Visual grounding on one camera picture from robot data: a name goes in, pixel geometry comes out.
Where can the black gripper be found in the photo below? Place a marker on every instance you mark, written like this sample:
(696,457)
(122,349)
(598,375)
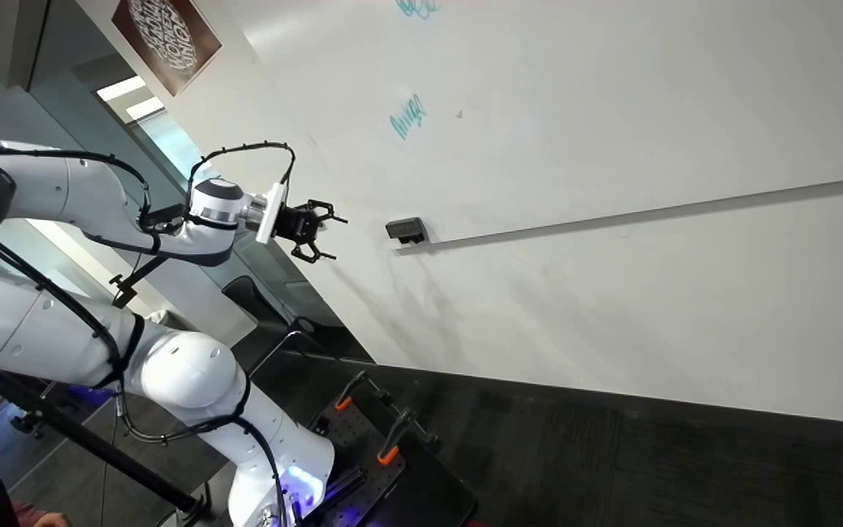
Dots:
(290,225)

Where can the black whiteboard duster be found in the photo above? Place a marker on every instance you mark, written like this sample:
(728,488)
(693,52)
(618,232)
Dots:
(407,229)

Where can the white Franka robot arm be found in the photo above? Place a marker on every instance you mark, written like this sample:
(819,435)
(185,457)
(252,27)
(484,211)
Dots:
(198,375)

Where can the large white whiteboard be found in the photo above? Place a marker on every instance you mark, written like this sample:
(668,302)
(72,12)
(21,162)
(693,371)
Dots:
(637,97)

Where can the brown framed wall picture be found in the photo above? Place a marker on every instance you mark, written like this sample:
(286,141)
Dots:
(167,40)

